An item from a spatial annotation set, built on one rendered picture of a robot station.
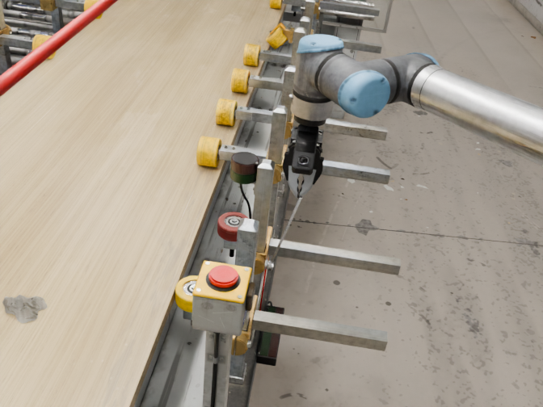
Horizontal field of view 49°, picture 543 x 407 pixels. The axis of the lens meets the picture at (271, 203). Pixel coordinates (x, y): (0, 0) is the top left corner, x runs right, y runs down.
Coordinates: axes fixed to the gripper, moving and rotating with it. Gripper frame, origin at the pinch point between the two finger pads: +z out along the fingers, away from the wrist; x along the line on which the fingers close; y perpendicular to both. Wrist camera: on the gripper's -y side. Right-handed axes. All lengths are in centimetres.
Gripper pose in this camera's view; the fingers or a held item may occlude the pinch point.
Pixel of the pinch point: (298, 195)
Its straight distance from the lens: 139.4
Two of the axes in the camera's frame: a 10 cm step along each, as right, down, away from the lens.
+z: -0.9, 8.1, 5.7
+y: 1.3, -5.6, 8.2
